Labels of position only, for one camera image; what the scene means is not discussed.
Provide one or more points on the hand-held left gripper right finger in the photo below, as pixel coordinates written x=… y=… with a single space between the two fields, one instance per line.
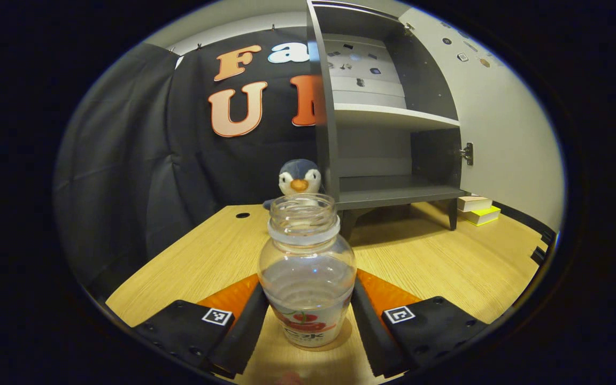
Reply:
x=372 y=337

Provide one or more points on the gray cabinet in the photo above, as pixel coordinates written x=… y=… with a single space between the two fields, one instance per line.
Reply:
x=372 y=144

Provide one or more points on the metal door hinge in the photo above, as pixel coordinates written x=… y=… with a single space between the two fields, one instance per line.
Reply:
x=467 y=154

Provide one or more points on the penguin plush toy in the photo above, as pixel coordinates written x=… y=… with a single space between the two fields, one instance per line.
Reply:
x=300 y=179

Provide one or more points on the yellow paperback book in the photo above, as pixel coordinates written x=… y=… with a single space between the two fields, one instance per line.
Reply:
x=484 y=216

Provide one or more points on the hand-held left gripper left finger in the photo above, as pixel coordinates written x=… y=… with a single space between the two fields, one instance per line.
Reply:
x=244 y=331

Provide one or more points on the small paperback book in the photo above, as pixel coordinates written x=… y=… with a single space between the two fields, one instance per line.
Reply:
x=474 y=203

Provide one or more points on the black backdrop cloth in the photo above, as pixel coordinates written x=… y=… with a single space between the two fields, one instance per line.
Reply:
x=126 y=160

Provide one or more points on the white cabinet door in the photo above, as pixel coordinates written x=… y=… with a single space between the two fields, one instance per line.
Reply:
x=500 y=133

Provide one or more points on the clear plastic bottle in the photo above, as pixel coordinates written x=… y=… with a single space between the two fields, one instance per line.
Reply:
x=308 y=278

